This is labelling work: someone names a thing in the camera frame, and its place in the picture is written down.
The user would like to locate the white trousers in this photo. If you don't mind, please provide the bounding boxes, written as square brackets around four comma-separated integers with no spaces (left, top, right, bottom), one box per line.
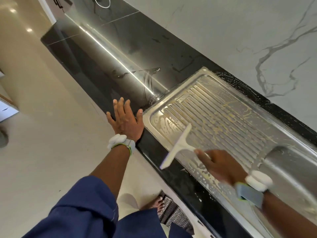
[116,192,154,221]

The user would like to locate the person's left hand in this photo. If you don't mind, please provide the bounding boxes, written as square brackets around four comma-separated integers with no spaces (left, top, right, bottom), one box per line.
[106,97,145,143]

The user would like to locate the person's left forearm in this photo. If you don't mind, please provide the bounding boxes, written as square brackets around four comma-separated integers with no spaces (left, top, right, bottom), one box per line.
[89,145,131,199]

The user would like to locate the person's right foot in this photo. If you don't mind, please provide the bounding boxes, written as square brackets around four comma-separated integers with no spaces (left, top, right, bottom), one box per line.
[147,195,165,211]

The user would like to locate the blue white squeegee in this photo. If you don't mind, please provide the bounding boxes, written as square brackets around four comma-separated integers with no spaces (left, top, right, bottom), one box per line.
[159,123,211,171]

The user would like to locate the striped floor mat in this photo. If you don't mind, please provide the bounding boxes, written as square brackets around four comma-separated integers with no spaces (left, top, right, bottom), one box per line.
[157,194,195,236]

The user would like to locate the stainless steel sink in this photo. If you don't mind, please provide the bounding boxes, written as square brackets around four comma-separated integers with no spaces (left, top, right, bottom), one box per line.
[142,67,317,238]

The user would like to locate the person's right hand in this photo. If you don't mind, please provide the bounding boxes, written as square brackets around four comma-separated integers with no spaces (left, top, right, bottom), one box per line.
[194,148,248,186]

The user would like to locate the person's right forearm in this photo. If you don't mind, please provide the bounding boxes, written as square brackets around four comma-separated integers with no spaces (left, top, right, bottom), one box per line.
[261,192,317,238]

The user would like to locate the white cabinet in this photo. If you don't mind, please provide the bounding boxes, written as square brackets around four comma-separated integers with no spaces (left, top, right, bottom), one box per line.
[0,94,20,122]

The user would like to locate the white left wrist tracker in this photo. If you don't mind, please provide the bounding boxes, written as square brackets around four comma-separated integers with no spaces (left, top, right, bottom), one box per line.
[107,134,136,157]

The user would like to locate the white cable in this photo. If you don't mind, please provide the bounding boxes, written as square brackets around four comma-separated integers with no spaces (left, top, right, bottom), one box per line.
[92,0,112,9]

